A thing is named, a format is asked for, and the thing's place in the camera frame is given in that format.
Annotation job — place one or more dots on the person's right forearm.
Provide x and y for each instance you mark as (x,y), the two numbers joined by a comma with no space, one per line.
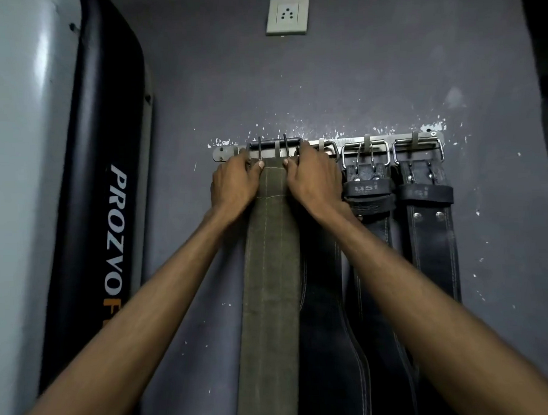
(440,333)

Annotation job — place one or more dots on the person's left hand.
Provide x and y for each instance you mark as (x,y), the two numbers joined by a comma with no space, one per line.
(235,188)

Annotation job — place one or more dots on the black leather belt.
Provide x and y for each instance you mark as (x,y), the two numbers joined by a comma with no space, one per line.
(328,346)

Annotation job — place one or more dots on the white wall socket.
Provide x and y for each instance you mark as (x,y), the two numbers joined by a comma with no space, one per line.
(287,15)

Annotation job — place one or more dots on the black USI belt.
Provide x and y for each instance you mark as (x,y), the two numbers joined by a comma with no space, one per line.
(370,197)
(432,249)

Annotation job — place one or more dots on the olive green suede belt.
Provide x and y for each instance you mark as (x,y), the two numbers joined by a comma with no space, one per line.
(270,281)

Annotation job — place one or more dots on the person's right hand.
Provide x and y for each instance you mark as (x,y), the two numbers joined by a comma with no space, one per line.
(316,185)

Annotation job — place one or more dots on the metal wall hooks rack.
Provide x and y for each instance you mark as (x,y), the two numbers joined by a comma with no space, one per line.
(402,142)

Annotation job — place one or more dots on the person's left forearm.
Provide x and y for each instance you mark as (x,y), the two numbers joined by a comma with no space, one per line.
(135,335)

